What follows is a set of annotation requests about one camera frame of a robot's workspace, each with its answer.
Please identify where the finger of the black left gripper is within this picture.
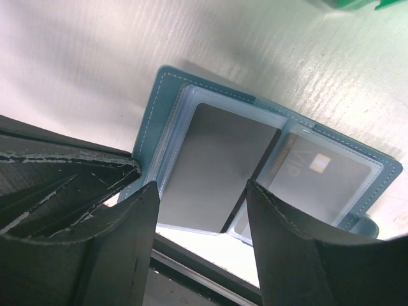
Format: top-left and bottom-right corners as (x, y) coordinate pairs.
(1, 115), (131, 157)
(1, 135), (141, 238)

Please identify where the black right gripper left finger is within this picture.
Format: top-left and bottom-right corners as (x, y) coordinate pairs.
(1, 181), (159, 305)

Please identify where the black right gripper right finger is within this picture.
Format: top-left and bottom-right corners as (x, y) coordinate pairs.
(246, 180), (407, 305)

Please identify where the silver credit card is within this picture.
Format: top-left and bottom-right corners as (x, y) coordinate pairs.
(234, 130), (383, 226)
(158, 103), (280, 233)

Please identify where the blue leather card holder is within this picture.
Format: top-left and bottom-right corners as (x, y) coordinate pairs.
(122, 66), (403, 245)

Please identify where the green plastic bin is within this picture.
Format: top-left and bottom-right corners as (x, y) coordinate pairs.
(333, 0), (406, 11)

